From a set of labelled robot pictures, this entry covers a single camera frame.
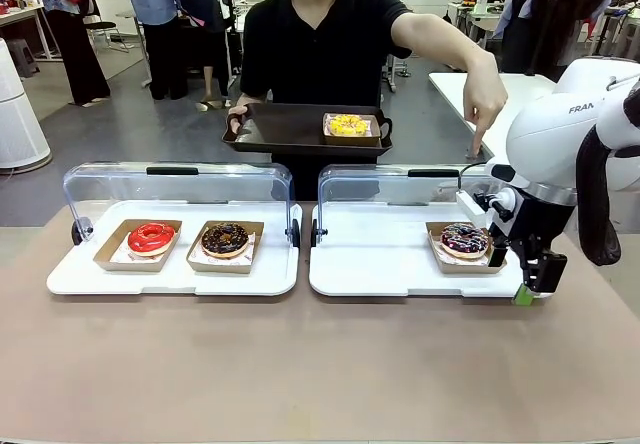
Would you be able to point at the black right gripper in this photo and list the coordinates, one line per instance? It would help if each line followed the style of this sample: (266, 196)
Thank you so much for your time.
(540, 219)

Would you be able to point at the white paper liner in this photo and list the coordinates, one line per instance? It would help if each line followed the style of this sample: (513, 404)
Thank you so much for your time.
(120, 256)
(200, 258)
(371, 125)
(442, 255)

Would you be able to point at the yellow sprinkled donut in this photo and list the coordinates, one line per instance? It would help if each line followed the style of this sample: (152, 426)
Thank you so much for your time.
(350, 141)
(347, 126)

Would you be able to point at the dark brown serving tray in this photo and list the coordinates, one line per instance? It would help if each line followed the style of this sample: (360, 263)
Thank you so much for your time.
(285, 131)

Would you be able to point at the person's left forearm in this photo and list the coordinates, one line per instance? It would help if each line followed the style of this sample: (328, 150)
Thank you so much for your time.
(440, 39)

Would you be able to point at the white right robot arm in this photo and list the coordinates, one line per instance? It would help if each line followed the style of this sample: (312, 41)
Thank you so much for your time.
(550, 129)

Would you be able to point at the person's right forearm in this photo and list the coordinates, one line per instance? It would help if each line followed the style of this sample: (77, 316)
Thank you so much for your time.
(255, 100)

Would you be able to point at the purple drizzled donut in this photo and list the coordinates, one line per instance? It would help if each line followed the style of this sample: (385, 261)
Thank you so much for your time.
(462, 241)

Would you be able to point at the person in black shirt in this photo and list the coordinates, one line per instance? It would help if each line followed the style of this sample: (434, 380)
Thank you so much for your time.
(320, 54)

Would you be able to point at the chocolate sprinkled donut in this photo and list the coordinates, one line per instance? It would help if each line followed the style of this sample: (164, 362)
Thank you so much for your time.
(225, 268)

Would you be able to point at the chocolate glazed donut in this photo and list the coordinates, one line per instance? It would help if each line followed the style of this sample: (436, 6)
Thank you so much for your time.
(215, 246)

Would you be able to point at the red glazed donut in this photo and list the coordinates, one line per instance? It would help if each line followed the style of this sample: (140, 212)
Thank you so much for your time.
(142, 244)
(107, 256)

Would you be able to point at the person's left hand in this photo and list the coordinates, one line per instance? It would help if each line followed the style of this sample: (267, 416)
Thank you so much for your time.
(485, 99)

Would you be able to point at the person's right hand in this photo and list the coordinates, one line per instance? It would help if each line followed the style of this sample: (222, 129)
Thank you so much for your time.
(235, 119)

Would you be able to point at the white display tray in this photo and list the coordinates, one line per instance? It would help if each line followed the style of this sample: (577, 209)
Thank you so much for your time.
(375, 264)
(175, 284)

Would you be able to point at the clear plastic display lid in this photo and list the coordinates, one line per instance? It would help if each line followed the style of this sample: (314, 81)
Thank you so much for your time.
(350, 189)
(120, 186)

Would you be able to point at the long-haired bystander in apron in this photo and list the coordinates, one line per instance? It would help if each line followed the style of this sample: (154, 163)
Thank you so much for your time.
(555, 24)

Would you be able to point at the bystander in blue shirt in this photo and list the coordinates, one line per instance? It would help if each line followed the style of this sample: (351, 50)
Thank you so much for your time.
(160, 4)

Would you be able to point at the black office chair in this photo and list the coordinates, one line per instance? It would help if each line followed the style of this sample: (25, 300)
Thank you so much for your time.
(100, 24)

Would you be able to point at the bystander in black trousers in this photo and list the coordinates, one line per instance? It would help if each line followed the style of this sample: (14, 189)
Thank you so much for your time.
(80, 54)

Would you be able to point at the white air purifier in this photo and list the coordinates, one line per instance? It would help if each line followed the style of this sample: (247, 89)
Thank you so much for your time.
(17, 124)

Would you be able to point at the grey plastic stool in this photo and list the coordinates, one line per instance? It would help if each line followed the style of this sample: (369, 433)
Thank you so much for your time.
(22, 54)

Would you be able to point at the white background table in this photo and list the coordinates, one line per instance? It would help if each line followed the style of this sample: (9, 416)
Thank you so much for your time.
(20, 14)

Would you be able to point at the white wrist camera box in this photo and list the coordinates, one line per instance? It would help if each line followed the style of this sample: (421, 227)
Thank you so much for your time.
(470, 204)

